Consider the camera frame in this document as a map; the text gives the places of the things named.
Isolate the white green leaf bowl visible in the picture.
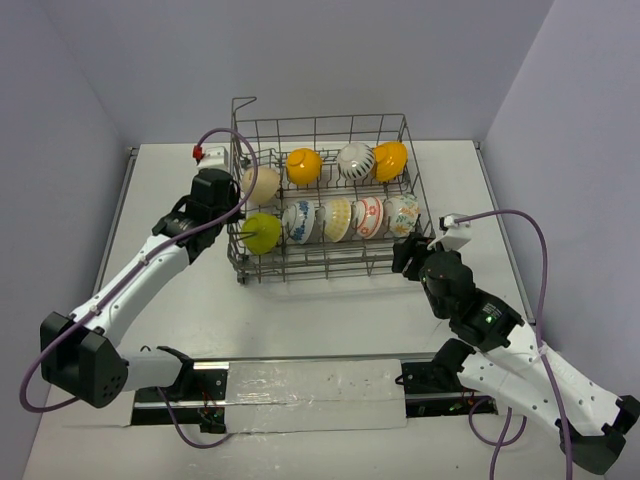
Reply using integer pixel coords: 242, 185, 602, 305
383, 193, 420, 238

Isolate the tan ceramic bowl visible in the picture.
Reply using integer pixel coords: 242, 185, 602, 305
241, 166, 280, 205

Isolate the red patterned white bowl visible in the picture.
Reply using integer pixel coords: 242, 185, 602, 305
353, 196, 384, 239

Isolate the lime green plastic bowl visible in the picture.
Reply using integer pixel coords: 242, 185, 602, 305
240, 213, 282, 255

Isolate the pale yellow flower bowl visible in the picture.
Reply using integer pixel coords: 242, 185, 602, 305
316, 198, 352, 243

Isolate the blue floral ceramic bowl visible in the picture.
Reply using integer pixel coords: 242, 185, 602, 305
282, 200, 316, 245

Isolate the small orange plastic bowl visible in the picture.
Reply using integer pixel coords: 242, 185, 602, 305
286, 148, 323, 186

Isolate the large orange plastic bowl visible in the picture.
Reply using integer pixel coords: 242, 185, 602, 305
373, 141, 408, 183

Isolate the white striped ceramic bowl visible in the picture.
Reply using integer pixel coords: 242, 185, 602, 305
336, 142, 375, 181

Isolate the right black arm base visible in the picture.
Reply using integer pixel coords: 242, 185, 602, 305
395, 351, 497, 418

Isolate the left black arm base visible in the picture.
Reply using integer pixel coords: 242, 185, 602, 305
130, 361, 229, 435

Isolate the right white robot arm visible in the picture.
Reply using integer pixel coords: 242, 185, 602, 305
392, 233, 639, 475

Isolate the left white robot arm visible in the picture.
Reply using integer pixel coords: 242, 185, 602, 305
38, 168, 241, 408

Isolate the clear plastic tape sheet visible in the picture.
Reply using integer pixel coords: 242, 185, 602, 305
225, 359, 407, 434

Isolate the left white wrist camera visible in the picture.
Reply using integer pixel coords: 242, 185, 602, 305
197, 146, 230, 172

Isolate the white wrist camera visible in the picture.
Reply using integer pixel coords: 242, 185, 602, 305
197, 146, 230, 172
428, 214, 471, 251

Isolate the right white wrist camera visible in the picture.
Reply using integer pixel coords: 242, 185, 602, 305
428, 214, 471, 251

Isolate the grey wire dish rack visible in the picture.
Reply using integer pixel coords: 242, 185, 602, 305
227, 96, 434, 284

